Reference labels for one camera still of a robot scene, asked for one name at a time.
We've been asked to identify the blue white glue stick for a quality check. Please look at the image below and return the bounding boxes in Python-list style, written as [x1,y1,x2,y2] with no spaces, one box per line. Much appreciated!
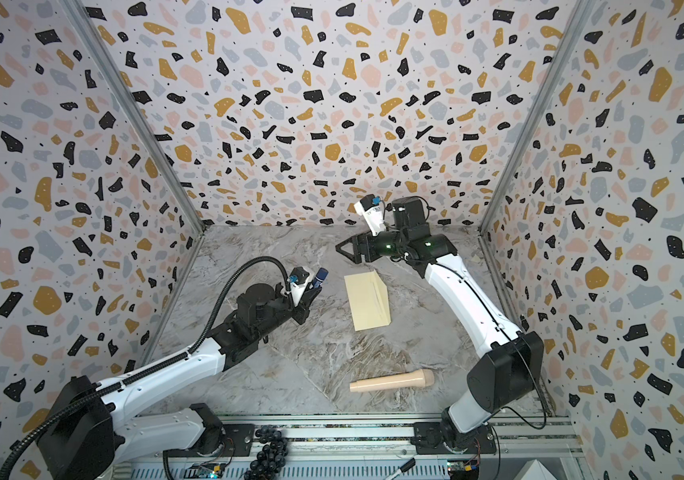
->
[311,268,328,289]

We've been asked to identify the cream paper envelope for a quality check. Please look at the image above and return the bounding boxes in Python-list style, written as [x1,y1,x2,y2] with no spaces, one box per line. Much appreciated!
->
[344,271,391,331]

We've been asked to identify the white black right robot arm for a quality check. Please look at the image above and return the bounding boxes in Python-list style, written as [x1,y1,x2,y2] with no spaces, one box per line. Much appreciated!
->
[336,194,544,451]

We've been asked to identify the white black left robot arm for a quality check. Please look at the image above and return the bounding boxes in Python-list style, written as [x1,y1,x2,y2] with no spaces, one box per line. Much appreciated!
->
[36,280,322,479]

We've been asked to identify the beige toy microphone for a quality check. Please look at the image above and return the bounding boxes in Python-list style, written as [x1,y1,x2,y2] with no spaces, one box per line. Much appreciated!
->
[349,369,435,393]

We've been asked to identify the black bead cluster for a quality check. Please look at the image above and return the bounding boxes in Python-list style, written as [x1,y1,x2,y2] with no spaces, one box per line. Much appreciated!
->
[243,425,289,480]

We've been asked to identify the black marker pen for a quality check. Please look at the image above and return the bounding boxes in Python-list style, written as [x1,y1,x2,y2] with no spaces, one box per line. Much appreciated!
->
[385,458,416,480]

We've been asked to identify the black corrugated cable conduit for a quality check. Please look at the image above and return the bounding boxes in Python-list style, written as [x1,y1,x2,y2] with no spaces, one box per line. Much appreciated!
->
[0,256,292,480]

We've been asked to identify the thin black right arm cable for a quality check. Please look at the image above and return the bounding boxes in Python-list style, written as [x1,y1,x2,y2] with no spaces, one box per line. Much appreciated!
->
[431,263,550,431]

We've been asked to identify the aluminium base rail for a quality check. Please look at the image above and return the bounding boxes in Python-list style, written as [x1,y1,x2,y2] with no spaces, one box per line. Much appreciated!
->
[116,413,592,479]

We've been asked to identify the aluminium corner post right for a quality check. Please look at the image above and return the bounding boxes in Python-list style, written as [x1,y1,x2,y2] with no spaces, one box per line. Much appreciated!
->
[479,0,595,239]

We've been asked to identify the aluminium corner post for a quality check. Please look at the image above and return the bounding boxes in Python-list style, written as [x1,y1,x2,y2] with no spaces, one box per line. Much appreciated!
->
[479,0,595,239]
[61,1,206,236]

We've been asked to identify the aluminium corner post left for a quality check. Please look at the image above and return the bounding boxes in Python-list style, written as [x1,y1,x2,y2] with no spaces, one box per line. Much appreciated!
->
[61,1,206,236]

